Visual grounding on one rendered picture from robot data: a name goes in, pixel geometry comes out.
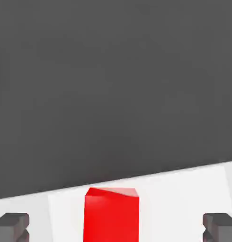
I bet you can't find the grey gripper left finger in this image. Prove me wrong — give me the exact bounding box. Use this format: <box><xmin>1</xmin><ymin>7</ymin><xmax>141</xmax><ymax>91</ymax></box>
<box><xmin>0</xmin><ymin>212</ymin><xmax>30</xmax><ymax>242</ymax></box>

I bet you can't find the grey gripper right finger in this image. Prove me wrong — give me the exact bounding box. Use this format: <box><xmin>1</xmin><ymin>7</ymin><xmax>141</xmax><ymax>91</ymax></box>
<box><xmin>202</xmin><ymin>212</ymin><xmax>232</xmax><ymax>242</ymax></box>

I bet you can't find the small red cube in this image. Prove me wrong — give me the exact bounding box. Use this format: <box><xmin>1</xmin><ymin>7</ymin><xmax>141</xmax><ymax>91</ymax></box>
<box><xmin>83</xmin><ymin>187</ymin><xmax>140</xmax><ymax>242</ymax></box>

